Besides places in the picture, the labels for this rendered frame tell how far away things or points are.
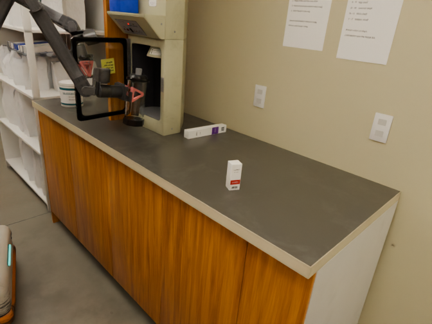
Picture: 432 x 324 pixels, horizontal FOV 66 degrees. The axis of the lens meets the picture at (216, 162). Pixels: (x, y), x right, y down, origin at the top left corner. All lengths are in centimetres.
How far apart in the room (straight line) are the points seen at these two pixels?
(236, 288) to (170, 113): 93
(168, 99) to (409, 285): 138
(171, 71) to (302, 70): 62
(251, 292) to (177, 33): 118
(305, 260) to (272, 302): 23
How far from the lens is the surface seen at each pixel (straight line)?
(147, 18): 160
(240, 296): 124
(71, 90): 226
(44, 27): 155
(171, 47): 169
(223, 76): 198
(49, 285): 232
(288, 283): 106
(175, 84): 173
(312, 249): 101
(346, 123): 158
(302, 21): 168
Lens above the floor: 151
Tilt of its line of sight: 23 degrees down
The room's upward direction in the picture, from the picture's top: 5 degrees clockwise
